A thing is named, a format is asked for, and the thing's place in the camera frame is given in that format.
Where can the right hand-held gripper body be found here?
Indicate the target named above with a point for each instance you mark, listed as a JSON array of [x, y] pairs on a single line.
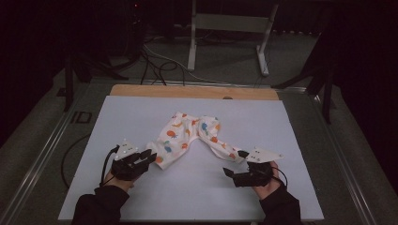
[[264, 155]]

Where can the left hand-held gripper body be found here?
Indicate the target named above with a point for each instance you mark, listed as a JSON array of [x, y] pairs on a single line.
[[125, 165]]

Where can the white fruit print pants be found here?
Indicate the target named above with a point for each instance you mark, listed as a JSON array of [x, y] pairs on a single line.
[[184, 137]]

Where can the person's left hand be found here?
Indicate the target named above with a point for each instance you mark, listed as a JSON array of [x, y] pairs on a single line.
[[120, 184]]

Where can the person's right hand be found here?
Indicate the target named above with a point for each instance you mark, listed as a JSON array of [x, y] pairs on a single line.
[[269, 189]]

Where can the white table mat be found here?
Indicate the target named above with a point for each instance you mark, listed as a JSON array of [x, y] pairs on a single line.
[[187, 193]]

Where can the black metal stand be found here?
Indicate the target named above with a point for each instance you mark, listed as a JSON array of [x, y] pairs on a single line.
[[70, 81], [327, 93]]

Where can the white metal stand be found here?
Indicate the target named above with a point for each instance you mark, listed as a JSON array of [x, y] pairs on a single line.
[[230, 23]]

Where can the metal floor rail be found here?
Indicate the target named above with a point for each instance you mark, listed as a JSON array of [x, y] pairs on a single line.
[[344, 162], [37, 162]]

